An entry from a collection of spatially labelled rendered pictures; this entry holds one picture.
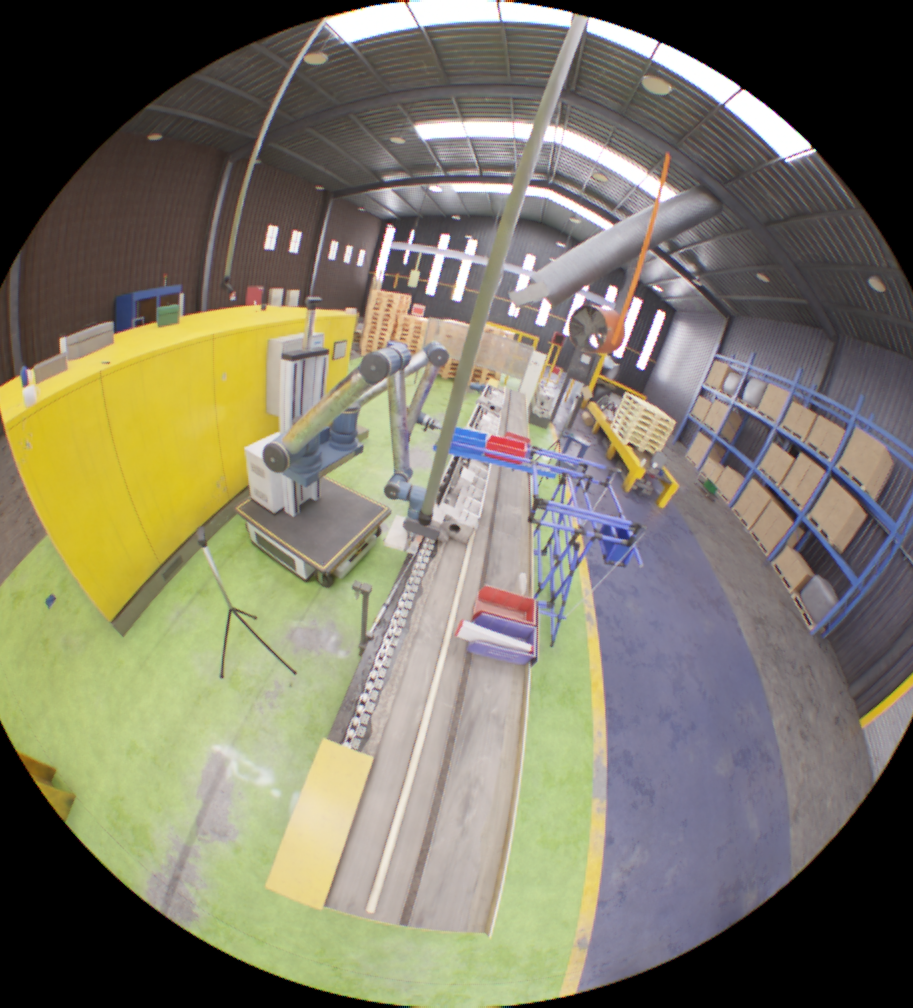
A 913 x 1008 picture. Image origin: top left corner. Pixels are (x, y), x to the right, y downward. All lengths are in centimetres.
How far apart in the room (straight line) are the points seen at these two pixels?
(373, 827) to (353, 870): 23
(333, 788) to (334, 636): 144
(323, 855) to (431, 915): 50
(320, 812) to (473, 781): 65
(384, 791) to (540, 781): 133
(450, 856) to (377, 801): 39
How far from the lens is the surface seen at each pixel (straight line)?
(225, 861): 248
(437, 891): 157
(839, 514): 970
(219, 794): 242
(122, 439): 248
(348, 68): 1113
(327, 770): 139
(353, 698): 152
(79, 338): 328
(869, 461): 984
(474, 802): 155
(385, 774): 148
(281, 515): 292
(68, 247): 1181
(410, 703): 156
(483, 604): 193
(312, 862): 143
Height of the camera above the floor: 223
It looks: 35 degrees down
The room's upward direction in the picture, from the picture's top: 18 degrees clockwise
